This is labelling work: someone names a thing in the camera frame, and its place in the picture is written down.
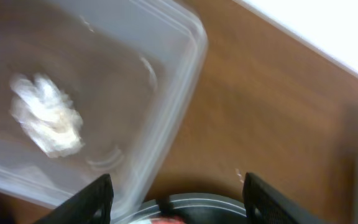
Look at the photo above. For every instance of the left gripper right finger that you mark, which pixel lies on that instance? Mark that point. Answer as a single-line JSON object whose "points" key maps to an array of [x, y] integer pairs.
{"points": [[265, 204]]}

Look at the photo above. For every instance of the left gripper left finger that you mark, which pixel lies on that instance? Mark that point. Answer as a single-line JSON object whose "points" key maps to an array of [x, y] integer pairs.
{"points": [[91, 205]]}

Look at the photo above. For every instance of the round black tray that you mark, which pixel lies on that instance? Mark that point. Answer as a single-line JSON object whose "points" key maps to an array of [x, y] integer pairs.
{"points": [[191, 208]]}

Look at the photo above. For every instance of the white tissue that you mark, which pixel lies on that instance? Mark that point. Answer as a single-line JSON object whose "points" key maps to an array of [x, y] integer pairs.
{"points": [[46, 114]]}

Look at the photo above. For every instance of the red snack wrapper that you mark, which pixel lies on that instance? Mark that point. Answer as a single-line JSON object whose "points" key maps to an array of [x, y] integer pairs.
{"points": [[162, 220]]}

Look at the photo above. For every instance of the clear plastic bin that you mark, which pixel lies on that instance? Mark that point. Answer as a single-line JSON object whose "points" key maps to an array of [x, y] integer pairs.
{"points": [[129, 67]]}

